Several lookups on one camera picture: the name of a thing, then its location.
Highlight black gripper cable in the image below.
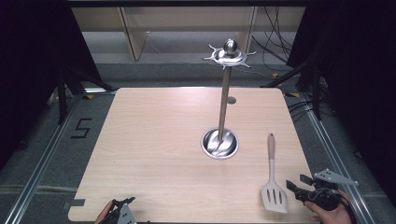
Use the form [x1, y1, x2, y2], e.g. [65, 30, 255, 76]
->
[307, 188, 358, 224]

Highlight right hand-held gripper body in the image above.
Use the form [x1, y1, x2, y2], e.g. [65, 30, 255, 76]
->
[294, 168, 360, 212]

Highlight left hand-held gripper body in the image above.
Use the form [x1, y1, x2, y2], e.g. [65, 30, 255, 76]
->
[106, 201, 137, 224]

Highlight stainless steel utensil rack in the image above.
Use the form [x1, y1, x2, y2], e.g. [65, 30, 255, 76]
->
[200, 38, 258, 161]

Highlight aluminium floor rail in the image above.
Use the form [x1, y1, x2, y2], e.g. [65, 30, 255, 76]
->
[299, 92, 375, 224]
[2, 87, 118, 224]

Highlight black cables on floor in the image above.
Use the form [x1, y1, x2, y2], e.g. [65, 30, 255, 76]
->
[287, 98, 316, 123]

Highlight person's right hand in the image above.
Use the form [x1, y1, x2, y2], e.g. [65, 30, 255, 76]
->
[304, 189, 353, 224]

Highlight light wooden furniture frame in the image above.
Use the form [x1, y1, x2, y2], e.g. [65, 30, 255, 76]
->
[70, 6, 306, 63]

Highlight dark curtain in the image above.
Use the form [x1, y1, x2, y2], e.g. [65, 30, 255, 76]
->
[285, 0, 396, 208]
[0, 0, 105, 171]

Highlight black metal stand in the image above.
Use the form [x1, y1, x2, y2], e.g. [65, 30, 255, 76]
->
[55, 65, 117, 126]
[261, 58, 324, 121]

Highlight black tape strip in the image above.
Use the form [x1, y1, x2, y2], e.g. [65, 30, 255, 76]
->
[63, 198, 86, 210]

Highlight bundle of hanging black cables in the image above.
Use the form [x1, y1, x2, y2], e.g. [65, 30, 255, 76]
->
[251, 6, 297, 64]

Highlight person's left hand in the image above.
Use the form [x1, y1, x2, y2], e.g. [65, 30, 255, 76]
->
[93, 200, 115, 224]

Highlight white slotted spatula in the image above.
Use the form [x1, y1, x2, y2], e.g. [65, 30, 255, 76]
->
[261, 133, 289, 215]

